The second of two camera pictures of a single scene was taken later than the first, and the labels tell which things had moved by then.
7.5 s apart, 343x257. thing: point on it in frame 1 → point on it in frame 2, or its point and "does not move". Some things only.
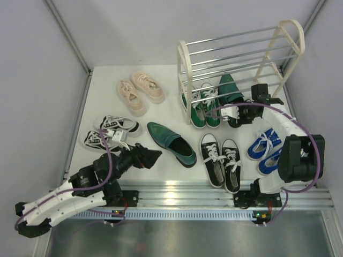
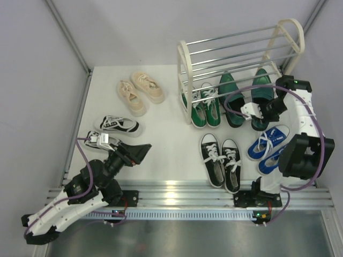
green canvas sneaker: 211,108 does not move
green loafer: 180,148 → 261,77
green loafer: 235,99 does not move
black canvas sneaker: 213,160 does not move
